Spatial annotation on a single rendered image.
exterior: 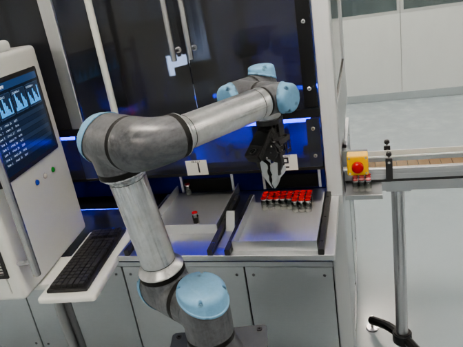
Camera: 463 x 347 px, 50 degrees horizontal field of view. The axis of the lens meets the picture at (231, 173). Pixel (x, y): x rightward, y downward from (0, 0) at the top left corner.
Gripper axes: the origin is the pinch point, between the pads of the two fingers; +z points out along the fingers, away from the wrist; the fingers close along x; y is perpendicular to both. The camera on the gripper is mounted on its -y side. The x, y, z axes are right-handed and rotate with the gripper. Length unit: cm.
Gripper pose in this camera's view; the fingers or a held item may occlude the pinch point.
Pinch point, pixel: (272, 184)
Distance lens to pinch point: 147.2
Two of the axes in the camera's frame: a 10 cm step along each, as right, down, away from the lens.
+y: 5.9, -3.8, 7.1
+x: -8.0, -1.1, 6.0
